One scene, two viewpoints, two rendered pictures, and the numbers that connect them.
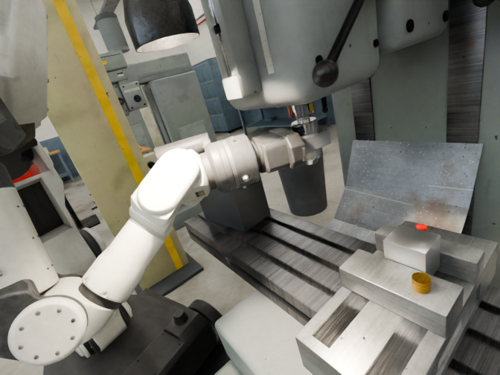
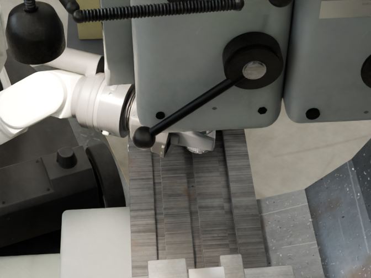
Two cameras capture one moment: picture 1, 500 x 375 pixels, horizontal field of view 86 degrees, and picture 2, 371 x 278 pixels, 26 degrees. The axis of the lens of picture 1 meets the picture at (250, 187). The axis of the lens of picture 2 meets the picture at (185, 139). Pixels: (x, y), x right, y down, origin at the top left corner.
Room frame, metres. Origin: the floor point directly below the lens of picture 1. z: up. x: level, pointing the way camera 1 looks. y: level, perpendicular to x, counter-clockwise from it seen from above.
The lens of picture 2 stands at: (-0.28, -0.49, 2.07)
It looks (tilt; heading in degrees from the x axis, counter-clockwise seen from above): 46 degrees down; 27
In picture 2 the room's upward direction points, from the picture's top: straight up
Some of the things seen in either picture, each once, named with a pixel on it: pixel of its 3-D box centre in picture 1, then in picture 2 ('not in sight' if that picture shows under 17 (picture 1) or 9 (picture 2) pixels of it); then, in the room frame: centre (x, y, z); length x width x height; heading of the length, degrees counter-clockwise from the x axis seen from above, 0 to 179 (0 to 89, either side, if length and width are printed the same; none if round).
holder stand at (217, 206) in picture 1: (228, 190); not in sight; (0.83, 0.07, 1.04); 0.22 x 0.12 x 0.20; 38
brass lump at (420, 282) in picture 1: (421, 282); not in sight; (0.26, -0.19, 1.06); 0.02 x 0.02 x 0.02
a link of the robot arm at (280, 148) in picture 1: (260, 155); (141, 113); (0.46, -0.03, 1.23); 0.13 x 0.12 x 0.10; 9
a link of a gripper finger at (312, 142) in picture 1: (314, 143); (192, 141); (0.44, -0.13, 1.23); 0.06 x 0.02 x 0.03; 99
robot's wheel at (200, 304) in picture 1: (207, 321); (105, 181); (0.84, 0.32, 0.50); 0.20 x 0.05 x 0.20; 49
